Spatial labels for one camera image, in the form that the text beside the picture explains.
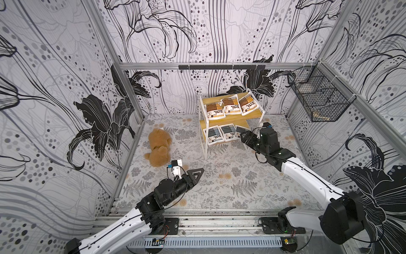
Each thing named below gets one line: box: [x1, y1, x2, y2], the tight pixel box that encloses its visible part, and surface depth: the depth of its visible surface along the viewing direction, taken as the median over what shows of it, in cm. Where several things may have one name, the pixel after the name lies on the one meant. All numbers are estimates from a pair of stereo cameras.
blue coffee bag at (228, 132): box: [218, 122, 237, 142], surface depth 90 cm
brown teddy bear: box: [144, 127, 172, 168], surface depth 92 cm
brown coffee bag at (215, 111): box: [204, 101, 226, 121], surface depth 75 cm
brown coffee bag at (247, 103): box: [237, 92, 260, 116], surface depth 76 cm
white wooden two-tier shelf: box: [198, 88, 265, 160], surface depth 78 cm
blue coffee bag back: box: [234, 124, 252, 139], surface depth 91 cm
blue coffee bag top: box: [203, 124, 225, 146], surface depth 88 cm
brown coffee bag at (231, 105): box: [220, 94, 243, 115], surface depth 78 cm
